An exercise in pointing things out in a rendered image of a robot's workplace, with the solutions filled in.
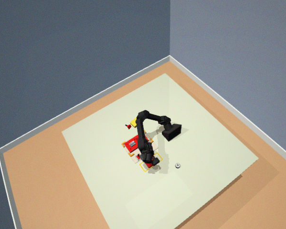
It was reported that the yellow rectangular block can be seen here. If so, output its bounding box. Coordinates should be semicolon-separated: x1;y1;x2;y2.
130;118;137;128

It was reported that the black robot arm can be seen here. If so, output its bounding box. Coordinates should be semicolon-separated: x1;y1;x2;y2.
136;110;173;163

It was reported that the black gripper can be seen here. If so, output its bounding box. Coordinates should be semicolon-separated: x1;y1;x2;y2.
151;151;160;166

